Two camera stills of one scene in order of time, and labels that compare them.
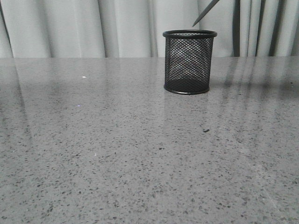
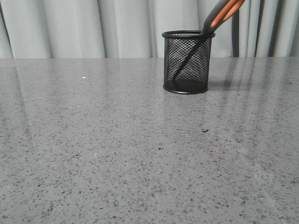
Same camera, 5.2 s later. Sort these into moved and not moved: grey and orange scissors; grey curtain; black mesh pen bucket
Moved: grey and orange scissors
Not moved: black mesh pen bucket; grey curtain
